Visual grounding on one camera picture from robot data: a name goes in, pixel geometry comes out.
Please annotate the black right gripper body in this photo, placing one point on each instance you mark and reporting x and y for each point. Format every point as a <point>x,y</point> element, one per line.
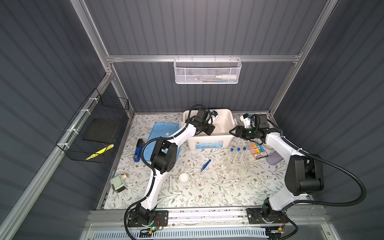
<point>248,133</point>

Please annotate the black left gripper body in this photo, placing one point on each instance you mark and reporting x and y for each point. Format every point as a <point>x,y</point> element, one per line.
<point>206,128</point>

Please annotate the blue plastic tweezers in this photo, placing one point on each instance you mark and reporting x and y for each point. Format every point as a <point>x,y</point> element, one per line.
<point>205,165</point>

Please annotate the white mortar bowl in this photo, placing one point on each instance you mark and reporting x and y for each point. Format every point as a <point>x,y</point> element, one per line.
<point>184,178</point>

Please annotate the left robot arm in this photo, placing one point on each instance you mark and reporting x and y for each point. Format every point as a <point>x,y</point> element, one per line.
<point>164,156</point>

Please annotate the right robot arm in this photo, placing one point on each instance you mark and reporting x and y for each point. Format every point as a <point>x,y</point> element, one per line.
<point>304,174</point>

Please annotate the highlighter pen pack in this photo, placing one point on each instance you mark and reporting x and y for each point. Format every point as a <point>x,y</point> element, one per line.
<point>257,151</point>

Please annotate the grey purple pouch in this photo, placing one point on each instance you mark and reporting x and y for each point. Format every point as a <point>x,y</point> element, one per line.
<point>274,158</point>

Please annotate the clear test tube rack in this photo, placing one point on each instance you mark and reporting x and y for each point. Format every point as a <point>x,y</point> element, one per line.
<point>236,169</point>

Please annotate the white bottle in basket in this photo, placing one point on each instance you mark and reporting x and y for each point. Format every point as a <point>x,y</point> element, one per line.
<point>226,77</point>

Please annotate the blue stapler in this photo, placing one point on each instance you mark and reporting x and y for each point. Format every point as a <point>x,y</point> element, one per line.
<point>139,148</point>

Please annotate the green tape dispenser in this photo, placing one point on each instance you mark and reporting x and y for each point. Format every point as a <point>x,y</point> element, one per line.
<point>119,182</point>

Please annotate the white wire wall basket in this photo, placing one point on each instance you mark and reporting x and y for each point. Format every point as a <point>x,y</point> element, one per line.
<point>203,71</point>

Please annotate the black wire side basket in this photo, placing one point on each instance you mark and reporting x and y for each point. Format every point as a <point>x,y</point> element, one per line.
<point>97,129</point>

